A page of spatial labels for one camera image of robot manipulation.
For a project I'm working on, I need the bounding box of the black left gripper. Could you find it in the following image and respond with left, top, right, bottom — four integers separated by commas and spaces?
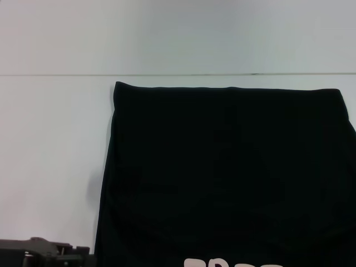
0, 236, 97, 267

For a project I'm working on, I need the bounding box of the black t-shirt with white print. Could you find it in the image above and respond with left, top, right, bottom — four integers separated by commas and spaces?
93, 81, 356, 267

